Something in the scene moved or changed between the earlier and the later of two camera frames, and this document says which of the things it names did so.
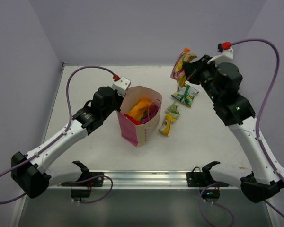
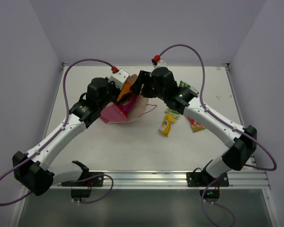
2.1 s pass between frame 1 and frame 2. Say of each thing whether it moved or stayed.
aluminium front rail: stayed
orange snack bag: moved
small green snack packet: stayed
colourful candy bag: moved
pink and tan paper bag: moved
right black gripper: moved
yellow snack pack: stayed
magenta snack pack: moved
